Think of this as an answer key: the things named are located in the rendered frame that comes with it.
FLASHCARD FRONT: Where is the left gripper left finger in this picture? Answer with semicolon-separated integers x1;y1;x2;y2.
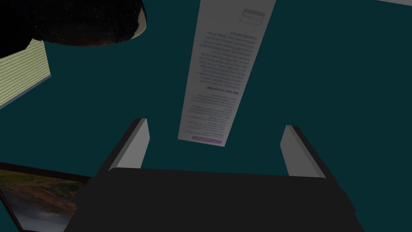
96;118;150;176

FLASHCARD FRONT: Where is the pale green book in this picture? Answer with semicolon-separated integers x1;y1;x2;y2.
0;38;52;110

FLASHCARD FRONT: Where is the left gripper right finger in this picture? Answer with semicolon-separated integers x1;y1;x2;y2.
280;124;327;179

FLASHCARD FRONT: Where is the dark round bread loaf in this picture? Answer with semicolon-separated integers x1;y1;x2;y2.
0;0;148;58

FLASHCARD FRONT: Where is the white printed box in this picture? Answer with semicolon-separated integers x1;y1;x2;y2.
177;0;277;147

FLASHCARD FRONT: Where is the black framed landscape picture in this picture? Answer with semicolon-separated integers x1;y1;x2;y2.
0;162;92;232

